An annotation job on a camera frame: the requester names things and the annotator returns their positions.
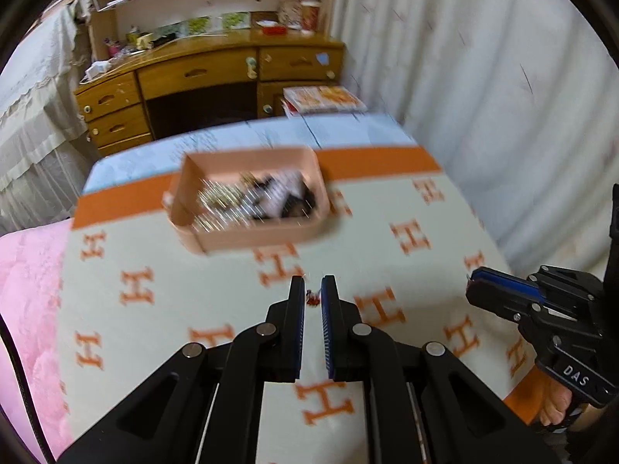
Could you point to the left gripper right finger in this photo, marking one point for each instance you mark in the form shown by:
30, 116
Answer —
422, 405

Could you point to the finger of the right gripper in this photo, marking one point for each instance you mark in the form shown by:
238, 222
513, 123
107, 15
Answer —
518, 302
503, 277

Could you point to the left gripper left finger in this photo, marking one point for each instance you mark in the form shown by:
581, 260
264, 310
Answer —
202, 405

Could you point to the gold tiara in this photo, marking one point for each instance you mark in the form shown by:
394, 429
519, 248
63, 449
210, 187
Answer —
220, 207

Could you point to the white band watch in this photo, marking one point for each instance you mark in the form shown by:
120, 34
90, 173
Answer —
276, 195

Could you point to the pink jewelry tray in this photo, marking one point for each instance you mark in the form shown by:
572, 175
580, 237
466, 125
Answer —
246, 167

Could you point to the right hand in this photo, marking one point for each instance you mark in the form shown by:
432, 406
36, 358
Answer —
554, 407

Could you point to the white curtain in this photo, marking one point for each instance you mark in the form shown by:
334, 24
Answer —
516, 99

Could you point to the pink quilt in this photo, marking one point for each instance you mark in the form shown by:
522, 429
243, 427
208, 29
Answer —
31, 263

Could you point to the blue tree pattern sheet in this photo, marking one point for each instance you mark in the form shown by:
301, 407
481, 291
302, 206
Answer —
321, 131

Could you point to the stack of magazines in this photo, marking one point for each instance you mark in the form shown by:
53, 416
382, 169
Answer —
308, 100

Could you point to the white lace covered furniture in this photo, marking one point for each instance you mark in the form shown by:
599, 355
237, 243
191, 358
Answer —
45, 155

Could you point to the wooden desk with drawers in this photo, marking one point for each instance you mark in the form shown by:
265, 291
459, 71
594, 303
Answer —
182, 65

